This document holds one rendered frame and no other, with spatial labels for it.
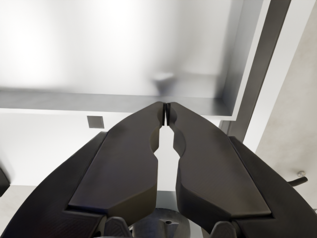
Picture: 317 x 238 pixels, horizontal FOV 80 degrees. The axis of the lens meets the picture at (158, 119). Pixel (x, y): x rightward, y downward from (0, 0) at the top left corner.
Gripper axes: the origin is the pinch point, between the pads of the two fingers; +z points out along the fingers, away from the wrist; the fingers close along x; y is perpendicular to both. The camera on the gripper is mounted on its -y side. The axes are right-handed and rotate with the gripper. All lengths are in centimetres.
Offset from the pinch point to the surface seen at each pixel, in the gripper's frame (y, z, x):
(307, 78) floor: 30, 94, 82
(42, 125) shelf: 6.2, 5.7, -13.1
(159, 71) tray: -0.4, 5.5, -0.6
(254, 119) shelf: 4.4, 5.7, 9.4
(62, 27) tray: -3.7, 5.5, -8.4
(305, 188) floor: 123, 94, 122
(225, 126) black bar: 4.6, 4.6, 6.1
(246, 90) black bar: 0.4, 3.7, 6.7
